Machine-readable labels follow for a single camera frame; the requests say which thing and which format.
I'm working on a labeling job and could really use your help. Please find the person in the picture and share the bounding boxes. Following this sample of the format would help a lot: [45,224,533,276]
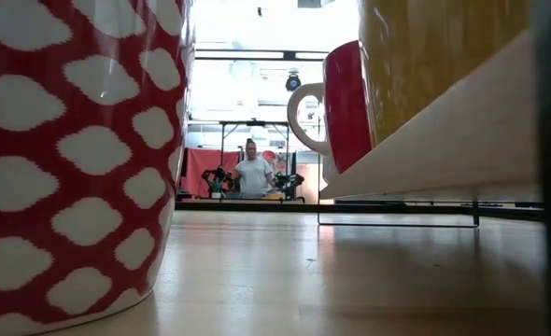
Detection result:
[233,137,276,197]

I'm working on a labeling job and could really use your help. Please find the black table frame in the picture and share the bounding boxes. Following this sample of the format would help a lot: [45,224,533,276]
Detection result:
[175,199,545,223]

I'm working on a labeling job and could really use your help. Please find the yellow mug white inside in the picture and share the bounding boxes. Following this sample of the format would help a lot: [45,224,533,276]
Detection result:
[358,0,531,146]

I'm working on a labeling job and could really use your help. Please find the red curtain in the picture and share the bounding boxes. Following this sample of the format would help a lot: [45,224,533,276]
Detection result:
[179,147,242,198]

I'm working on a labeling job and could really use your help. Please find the red mug white dots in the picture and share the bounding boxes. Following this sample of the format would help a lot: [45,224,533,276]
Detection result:
[0,0,196,336]

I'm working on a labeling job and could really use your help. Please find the wooden shelf black legs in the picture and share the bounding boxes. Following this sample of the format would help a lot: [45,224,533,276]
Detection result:
[317,0,551,336]

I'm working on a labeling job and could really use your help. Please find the black ceiling spotlight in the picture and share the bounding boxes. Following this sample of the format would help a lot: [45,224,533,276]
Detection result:
[284,73,303,93]

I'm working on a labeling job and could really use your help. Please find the black station frame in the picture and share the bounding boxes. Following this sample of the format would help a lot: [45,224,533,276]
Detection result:
[219,119,291,197]

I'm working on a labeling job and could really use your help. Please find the red mug white handle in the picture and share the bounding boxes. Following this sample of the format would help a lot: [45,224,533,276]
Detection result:
[286,39,374,175]

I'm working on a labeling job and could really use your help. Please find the floral banner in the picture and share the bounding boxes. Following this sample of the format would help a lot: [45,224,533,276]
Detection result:
[261,149,290,188]

